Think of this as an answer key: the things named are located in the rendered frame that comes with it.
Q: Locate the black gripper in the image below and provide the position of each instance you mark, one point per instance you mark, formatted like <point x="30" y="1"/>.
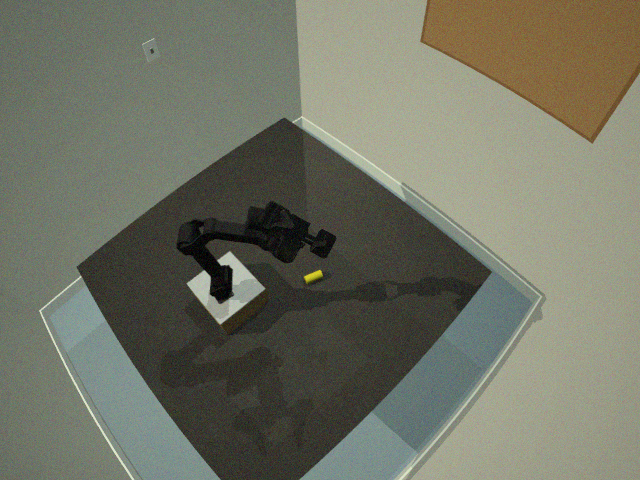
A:
<point x="278" y="219"/>

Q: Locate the yellow cylinder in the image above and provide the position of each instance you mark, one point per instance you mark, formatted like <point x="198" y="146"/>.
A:
<point x="313" y="277"/>

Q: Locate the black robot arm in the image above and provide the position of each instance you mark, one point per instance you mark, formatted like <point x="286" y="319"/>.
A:
<point x="192" y="242"/>

